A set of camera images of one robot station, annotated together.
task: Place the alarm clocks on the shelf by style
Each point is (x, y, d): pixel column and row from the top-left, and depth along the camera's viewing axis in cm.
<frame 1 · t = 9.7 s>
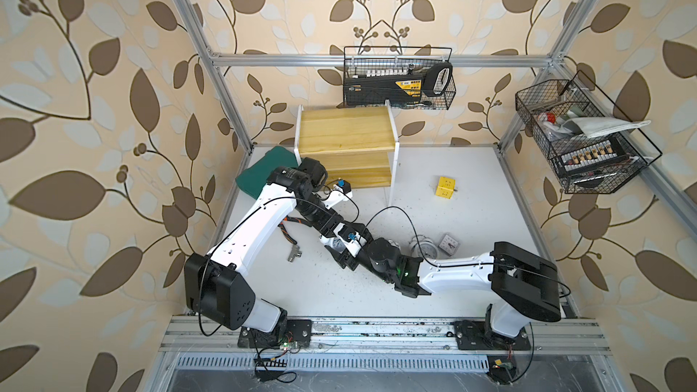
left hand: (334, 225, 76), fingers open
right hand: (337, 232, 78), fingers open
wooden two-tier shelf: (358, 144, 78), point 33 cm above the table
yellow cube: (446, 188, 103), point 6 cm above the table
large white twin-bell clock: (428, 248, 89), point 4 cm above the table
orange handled pliers: (295, 252, 91), on the table

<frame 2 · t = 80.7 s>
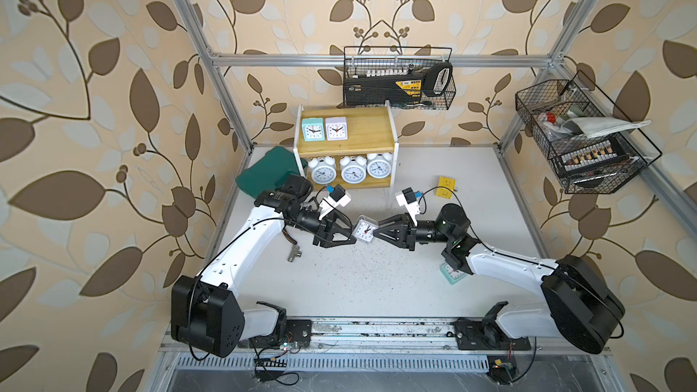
left hand: (352, 237, 69), fingers open
right hand: (374, 231, 70), fingers open
large white twin-bell clock: (379, 166, 88), point 22 cm above the table
white twin-bell alarm clock: (323, 170, 86), point 23 cm above the table
white twin-bell alarm clock 2: (353, 169, 86), point 23 cm above the table
the other named things where they were.

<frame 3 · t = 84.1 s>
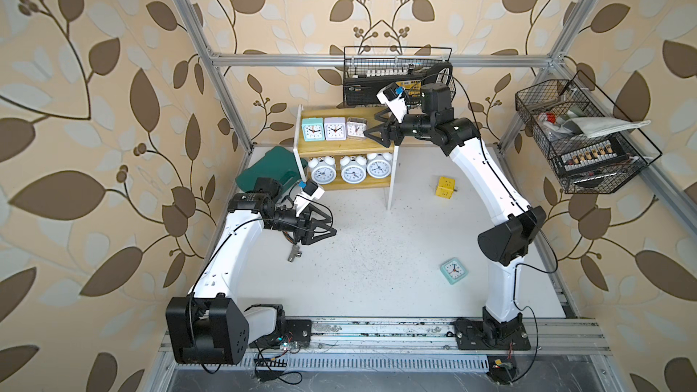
left hand: (329, 227, 71), fingers open
right hand: (372, 122, 76), fingers open
the named things where they were.

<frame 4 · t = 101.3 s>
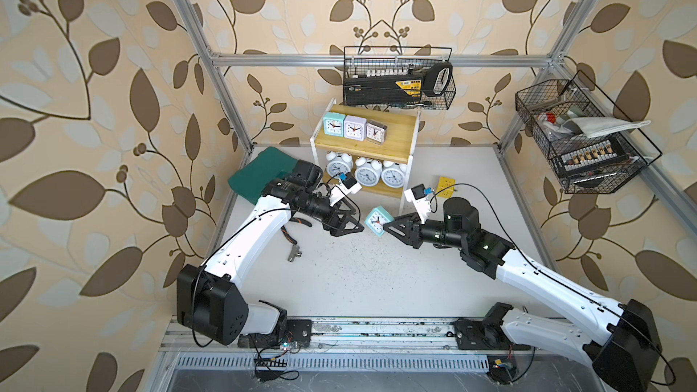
left hand: (356, 219, 73), fingers open
right hand: (386, 224, 71), fingers open
wooden two-tier shelf: (399, 146, 78), point 33 cm above the table
large white twin-bell clock: (393, 174, 85), point 22 cm above the table
white twin-bell alarm clock: (338, 162, 86), point 24 cm above the table
white twin-bell alarm clock 2: (368, 171, 84), point 24 cm above the table
teal square alarm clock: (376, 220, 72), point 25 cm above the table
the other named things where they were.

